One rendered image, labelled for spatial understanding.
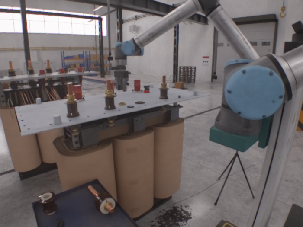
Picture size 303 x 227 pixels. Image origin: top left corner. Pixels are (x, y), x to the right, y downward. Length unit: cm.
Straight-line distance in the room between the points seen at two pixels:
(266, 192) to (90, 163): 109
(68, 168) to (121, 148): 44
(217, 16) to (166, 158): 136
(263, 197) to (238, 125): 40
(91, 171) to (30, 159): 175
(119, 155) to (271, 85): 131
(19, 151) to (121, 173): 173
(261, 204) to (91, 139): 110
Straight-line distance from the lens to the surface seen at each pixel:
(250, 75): 52
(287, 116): 83
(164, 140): 182
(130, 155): 157
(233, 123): 73
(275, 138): 86
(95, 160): 139
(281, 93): 54
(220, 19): 130
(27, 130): 109
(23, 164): 309
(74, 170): 140
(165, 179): 206
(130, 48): 118
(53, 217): 122
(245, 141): 73
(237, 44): 130
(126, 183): 173
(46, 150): 309
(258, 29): 1489
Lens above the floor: 169
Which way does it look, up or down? 16 degrees down
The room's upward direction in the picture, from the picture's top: straight up
